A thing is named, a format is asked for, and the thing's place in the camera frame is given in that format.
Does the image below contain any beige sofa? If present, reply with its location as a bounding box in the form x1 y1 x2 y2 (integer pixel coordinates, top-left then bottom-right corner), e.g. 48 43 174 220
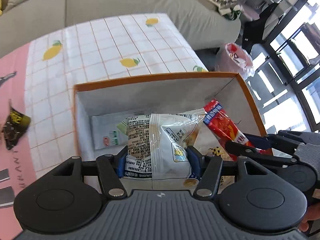
1 0 241 56

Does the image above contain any person right hand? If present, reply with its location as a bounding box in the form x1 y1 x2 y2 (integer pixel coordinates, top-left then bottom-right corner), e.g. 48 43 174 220
299 203 320 232

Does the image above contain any white blue snack bag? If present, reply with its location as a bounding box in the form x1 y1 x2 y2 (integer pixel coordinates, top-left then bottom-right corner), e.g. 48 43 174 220
123 108 205 181

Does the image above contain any pink trash bin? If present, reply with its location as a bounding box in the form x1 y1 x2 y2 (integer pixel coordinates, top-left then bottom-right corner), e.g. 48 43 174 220
215 43 255 80

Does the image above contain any white green flat packet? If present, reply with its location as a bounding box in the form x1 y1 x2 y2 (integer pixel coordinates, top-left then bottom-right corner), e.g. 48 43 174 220
91 114 129 150

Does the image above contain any grey office chair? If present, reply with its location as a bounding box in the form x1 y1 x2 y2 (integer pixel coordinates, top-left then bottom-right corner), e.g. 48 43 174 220
240 0 296 53

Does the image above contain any pink white tablecloth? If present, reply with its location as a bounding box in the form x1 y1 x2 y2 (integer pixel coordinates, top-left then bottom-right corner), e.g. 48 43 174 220
1 14 206 239

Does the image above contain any yellow cushion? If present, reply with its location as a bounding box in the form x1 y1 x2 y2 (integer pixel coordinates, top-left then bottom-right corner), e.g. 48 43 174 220
0 0 3 16

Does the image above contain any puffed rice snack bag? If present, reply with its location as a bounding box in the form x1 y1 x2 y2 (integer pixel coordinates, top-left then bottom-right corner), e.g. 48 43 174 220
207 146 233 161

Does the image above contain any red snack bag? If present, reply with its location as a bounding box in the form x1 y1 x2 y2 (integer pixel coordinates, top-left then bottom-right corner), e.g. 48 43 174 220
203 99 273 156

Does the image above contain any black yellow snack bag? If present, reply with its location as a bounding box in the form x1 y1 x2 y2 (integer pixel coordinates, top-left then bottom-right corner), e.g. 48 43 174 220
1 100 31 151

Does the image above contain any orange storage box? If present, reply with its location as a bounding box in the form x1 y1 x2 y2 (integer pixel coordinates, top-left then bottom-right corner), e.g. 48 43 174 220
74 72 266 194

